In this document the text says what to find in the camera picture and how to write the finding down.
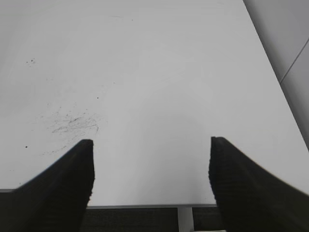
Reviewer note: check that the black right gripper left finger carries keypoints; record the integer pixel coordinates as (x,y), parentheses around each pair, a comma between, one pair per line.
(56,199)

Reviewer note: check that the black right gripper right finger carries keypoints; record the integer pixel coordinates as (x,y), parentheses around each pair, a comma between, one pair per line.
(249,198)

